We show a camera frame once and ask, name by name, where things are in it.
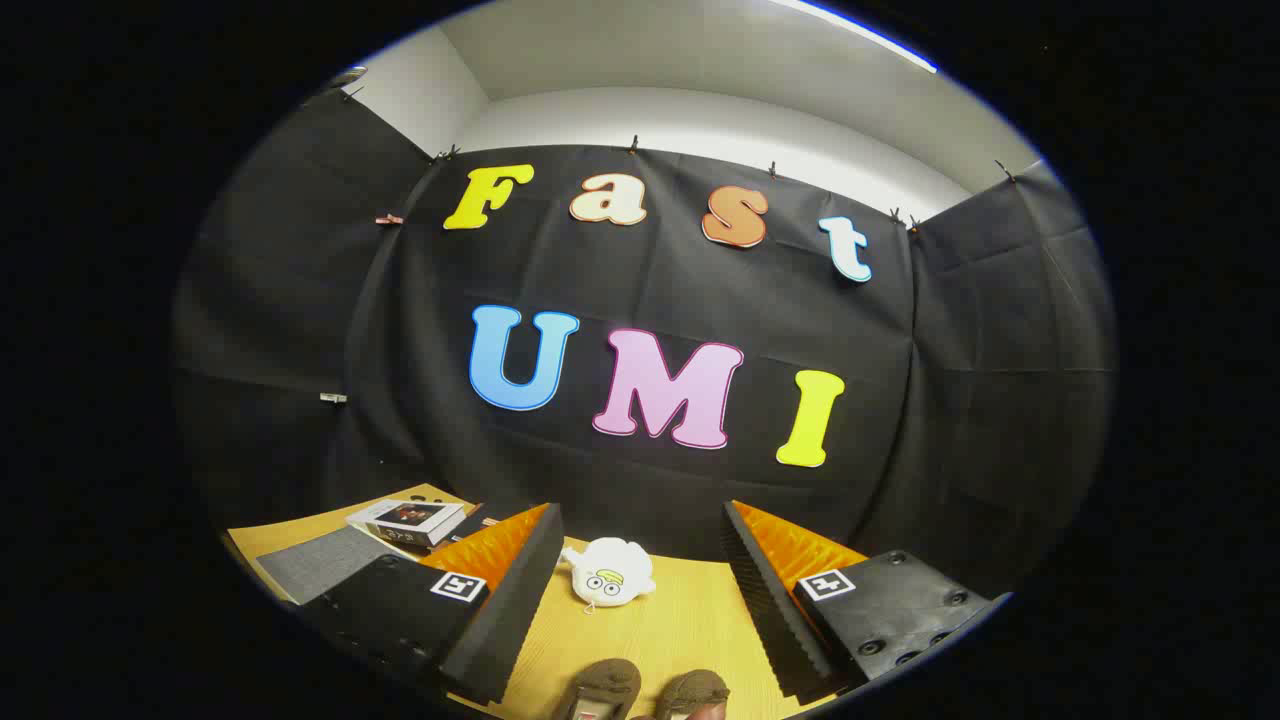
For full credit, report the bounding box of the brown fuzzy shoe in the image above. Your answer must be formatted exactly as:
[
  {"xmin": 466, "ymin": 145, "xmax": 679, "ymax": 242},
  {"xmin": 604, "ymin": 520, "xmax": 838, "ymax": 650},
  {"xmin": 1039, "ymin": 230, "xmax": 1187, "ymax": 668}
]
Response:
[
  {"xmin": 655, "ymin": 670, "xmax": 732, "ymax": 720},
  {"xmin": 565, "ymin": 658, "xmax": 642, "ymax": 720}
]

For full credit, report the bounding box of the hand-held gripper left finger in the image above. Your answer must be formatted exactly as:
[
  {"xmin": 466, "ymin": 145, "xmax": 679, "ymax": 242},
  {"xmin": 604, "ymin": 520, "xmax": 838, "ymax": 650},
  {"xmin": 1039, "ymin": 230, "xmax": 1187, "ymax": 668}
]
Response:
[{"xmin": 298, "ymin": 502, "xmax": 566, "ymax": 706}]

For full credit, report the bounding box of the white portrait cover book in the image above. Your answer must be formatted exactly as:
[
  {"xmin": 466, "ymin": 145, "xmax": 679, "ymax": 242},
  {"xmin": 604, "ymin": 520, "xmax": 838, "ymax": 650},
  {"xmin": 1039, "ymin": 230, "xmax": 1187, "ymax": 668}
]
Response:
[{"xmin": 346, "ymin": 499, "xmax": 467, "ymax": 549}]

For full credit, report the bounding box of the white plush toy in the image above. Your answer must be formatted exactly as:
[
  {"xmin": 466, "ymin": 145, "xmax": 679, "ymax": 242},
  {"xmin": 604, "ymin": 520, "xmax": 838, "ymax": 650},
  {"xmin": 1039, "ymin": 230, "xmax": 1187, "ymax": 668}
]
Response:
[{"xmin": 562, "ymin": 537, "xmax": 657, "ymax": 611}]

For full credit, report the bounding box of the black backdrop cloth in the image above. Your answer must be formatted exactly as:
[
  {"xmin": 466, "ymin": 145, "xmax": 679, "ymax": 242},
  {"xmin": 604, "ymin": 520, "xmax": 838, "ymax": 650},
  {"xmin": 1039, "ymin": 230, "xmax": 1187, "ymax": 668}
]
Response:
[{"xmin": 170, "ymin": 85, "xmax": 1116, "ymax": 601}]

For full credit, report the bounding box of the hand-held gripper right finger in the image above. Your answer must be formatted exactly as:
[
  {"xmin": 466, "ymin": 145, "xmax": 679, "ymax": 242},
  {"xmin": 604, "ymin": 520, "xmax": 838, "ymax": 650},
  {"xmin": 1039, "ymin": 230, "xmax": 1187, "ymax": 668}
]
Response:
[{"xmin": 722, "ymin": 499, "xmax": 1011, "ymax": 704}]

